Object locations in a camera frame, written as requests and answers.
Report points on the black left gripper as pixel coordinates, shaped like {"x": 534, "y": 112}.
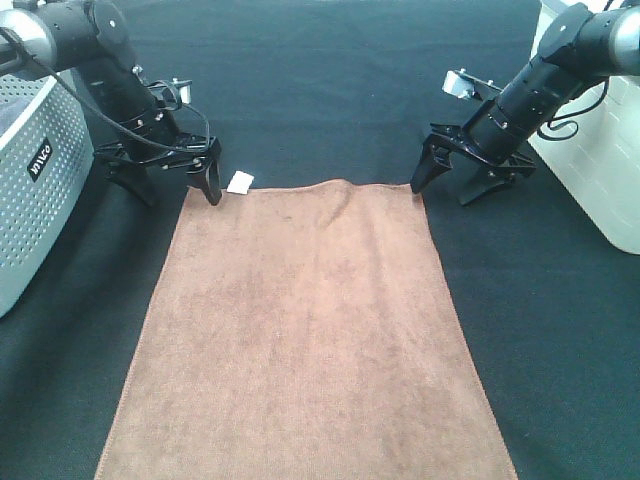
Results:
{"x": 154, "y": 138}

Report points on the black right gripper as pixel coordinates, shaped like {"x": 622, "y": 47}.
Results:
{"x": 488, "y": 138}

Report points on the brown towel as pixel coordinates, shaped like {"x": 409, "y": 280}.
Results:
{"x": 304, "y": 333}

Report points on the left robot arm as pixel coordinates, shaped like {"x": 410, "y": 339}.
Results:
{"x": 45, "y": 38}

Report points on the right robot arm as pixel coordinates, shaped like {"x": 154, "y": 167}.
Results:
{"x": 579, "y": 50}

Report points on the white towel label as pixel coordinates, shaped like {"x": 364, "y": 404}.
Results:
{"x": 240, "y": 183}

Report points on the blue-grey towel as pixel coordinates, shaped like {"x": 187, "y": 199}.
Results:
{"x": 9, "y": 113}

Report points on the grey perforated laundry basket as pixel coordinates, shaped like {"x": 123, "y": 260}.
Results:
{"x": 46, "y": 156}

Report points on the white plastic storage box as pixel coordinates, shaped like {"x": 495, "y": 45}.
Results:
{"x": 599, "y": 166}

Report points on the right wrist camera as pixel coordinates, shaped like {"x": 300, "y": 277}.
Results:
{"x": 462, "y": 85}

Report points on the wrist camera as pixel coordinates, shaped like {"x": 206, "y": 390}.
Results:
{"x": 183, "y": 90}
{"x": 462, "y": 85}

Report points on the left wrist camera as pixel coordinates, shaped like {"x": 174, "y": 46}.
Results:
{"x": 183, "y": 90}

